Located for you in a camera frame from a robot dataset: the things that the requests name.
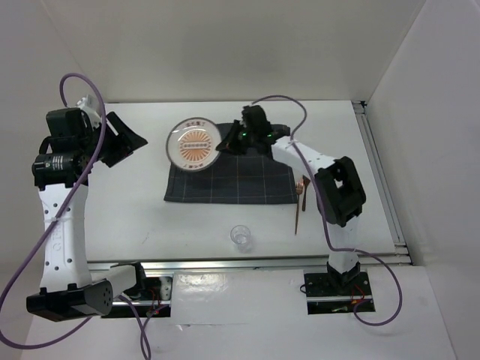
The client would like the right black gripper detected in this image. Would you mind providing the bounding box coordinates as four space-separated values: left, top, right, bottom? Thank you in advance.
217 120 257 156

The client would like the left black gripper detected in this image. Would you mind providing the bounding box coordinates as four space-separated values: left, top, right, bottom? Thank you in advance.
79 111 147 168

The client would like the white plate orange sunburst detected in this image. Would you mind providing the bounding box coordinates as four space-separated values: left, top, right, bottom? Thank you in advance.
165 117 222 173

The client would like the dark checked cloth placemat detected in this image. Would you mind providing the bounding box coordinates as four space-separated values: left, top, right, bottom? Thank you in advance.
163 148 296 205

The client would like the copper fork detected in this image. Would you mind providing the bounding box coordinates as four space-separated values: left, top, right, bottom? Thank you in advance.
294 179 305 235

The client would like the clear plastic cup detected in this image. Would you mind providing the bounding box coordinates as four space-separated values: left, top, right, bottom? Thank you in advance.
230 225 253 254

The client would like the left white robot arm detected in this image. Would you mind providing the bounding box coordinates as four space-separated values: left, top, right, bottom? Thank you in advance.
26 106 148 322

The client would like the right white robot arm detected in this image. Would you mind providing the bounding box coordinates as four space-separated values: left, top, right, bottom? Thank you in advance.
216 105 366 294

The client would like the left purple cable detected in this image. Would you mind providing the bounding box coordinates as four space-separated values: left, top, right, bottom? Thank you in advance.
0 73 166 360

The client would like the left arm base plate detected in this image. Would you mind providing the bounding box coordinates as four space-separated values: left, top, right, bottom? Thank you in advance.
122 274 173 319

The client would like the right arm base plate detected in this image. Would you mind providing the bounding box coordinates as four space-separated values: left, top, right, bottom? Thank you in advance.
299 271 376 315

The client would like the aluminium rail front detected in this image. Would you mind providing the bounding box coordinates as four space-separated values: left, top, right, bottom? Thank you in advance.
88 247 413 272

